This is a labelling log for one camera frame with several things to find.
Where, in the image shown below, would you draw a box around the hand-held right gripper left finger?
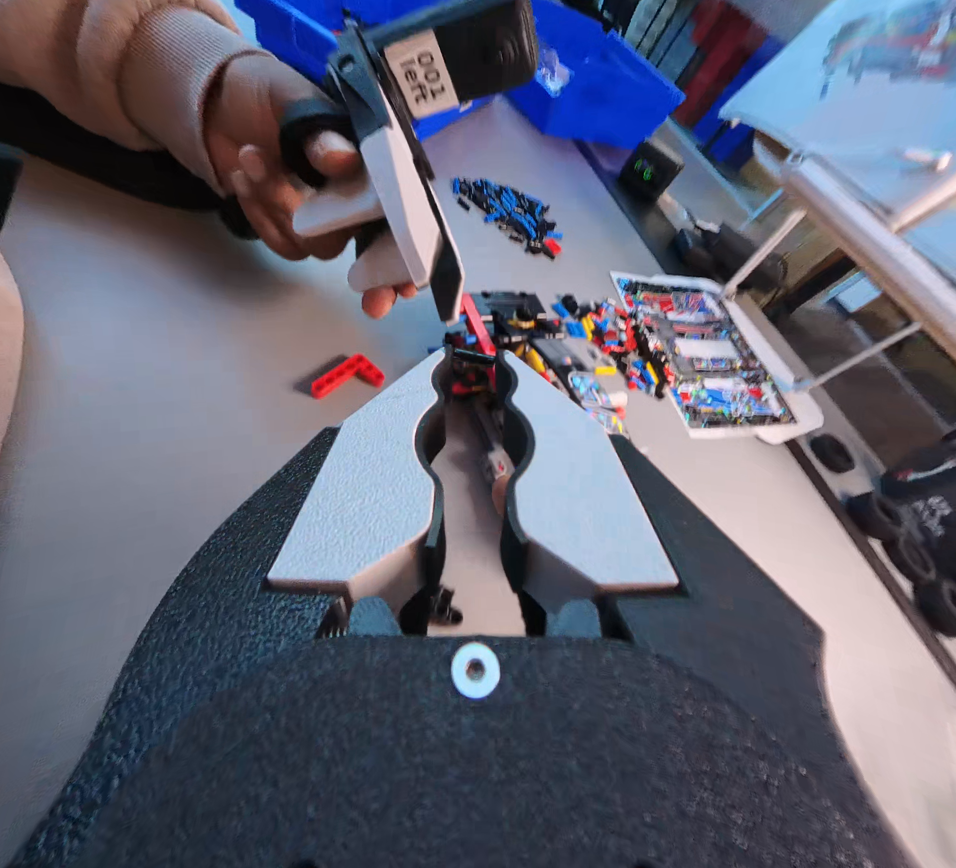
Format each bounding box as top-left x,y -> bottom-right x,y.
266,351 -> 447,632

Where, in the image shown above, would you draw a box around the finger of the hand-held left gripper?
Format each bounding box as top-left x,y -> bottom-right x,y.
358,92 -> 447,290
424,174 -> 467,326

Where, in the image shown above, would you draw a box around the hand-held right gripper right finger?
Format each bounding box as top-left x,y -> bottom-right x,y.
500,351 -> 681,635

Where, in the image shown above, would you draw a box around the lego car model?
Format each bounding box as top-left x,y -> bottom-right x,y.
427,289 -> 628,496

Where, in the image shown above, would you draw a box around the red angled lego beam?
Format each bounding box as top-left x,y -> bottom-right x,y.
310,354 -> 387,400

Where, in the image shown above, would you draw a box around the person's left forearm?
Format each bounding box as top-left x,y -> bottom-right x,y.
0,0 -> 271,193

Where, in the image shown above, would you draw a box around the black rubber lego tyre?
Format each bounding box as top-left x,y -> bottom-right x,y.
810,434 -> 856,475
847,491 -> 908,541
889,528 -> 942,585
915,573 -> 956,638

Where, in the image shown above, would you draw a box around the black lego set box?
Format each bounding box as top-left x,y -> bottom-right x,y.
881,428 -> 956,541

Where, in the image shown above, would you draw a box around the small clear plastic bag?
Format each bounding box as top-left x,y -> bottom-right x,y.
534,47 -> 572,96

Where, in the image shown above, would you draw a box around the pile of black blue pins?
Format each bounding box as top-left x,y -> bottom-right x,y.
450,176 -> 563,259

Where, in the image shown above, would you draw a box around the large blue storage bin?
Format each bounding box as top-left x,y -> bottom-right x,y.
508,0 -> 687,151

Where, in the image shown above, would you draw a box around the pile of mixed coloured pieces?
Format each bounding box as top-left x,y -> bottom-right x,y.
553,295 -> 669,399

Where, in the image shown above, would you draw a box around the holographic sticker sheet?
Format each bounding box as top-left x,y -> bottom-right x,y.
616,274 -> 796,430

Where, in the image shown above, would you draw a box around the black device with display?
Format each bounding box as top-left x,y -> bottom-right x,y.
618,138 -> 684,205

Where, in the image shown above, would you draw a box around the red and blue crates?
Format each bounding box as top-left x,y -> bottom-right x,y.
672,0 -> 785,167

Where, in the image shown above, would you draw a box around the black power adapter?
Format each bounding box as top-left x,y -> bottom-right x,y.
668,211 -> 785,287

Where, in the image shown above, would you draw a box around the black chair armrest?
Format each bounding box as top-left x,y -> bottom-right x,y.
0,84 -> 258,242

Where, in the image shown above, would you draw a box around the white instruction booklet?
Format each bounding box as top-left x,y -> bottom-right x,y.
720,0 -> 956,272

